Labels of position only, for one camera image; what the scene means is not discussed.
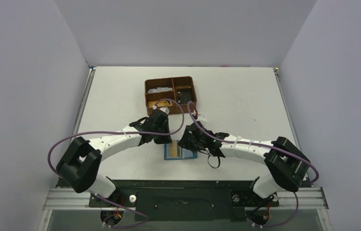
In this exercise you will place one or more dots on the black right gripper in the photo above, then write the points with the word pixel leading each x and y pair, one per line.
pixel 186 144

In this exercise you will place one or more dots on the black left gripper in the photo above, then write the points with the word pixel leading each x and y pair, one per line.
pixel 162 138

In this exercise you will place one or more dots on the blue leather card holder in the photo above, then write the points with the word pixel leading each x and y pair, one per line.
pixel 185 154

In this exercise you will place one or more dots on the gold card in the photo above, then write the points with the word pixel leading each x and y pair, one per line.
pixel 173 150
pixel 163 103

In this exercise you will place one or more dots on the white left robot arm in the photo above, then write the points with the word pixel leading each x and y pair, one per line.
pixel 79 166

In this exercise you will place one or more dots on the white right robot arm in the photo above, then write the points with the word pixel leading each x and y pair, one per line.
pixel 287 165

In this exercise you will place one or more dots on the gold card in basket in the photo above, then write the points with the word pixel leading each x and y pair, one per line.
pixel 163 103

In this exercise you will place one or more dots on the silver cards in basket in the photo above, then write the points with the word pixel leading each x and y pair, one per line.
pixel 160 89

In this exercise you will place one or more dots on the black items in basket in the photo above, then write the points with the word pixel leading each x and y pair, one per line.
pixel 184 95

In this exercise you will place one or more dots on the brown woven divided basket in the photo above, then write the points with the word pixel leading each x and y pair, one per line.
pixel 175 83

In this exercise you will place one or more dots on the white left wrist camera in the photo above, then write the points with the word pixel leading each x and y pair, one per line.
pixel 164 110

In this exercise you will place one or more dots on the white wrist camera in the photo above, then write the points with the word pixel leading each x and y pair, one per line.
pixel 201 117
pixel 164 110

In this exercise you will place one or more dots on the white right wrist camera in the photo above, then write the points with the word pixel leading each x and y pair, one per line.
pixel 201 117

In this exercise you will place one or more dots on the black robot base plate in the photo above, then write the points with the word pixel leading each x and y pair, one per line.
pixel 190 200

